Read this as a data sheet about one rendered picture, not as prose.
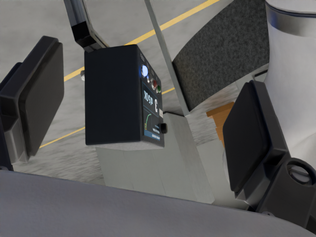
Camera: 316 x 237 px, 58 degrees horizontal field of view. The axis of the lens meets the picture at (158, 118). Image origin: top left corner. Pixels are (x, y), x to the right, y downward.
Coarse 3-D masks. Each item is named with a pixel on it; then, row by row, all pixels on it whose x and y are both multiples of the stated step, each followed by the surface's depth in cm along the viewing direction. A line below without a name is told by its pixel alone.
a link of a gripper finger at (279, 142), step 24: (240, 96) 12; (264, 96) 11; (240, 120) 12; (264, 120) 10; (240, 144) 11; (264, 144) 9; (240, 168) 11; (264, 168) 9; (240, 192) 11; (264, 192) 10; (312, 216) 8
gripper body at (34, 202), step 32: (0, 192) 6; (32, 192) 6; (64, 192) 6; (96, 192) 6; (128, 192) 6; (0, 224) 5; (32, 224) 5; (64, 224) 6; (96, 224) 6; (128, 224) 6; (160, 224) 6; (192, 224) 6; (224, 224) 6; (256, 224) 6; (288, 224) 7
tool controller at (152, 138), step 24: (120, 48) 55; (96, 72) 55; (120, 72) 54; (96, 96) 54; (120, 96) 53; (144, 96) 56; (96, 120) 53; (120, 120) 52; (144, 120) 54; (96, 144) 53; (120, 144) 54; (144, 144) 57
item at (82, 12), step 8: (64, 0) 52; (72, 0) 52; (80, 0) 52; (72, 8) 52; (80, 8) 51; (72, 16) 51; (80, 16) 51; (88, 16) 53; (72, 24) 51; (72, 32) 51; (80, 40) 50; (88, 40) 51
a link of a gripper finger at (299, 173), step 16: (288, 160) 9; (288, 176) 9; (304, 176) 9; (272, 192) 8; (288, 192) 8; (304, 192) 8; (272, 208) 8; (288, 208) 8; (304, 208) 8; (304, 224) 8
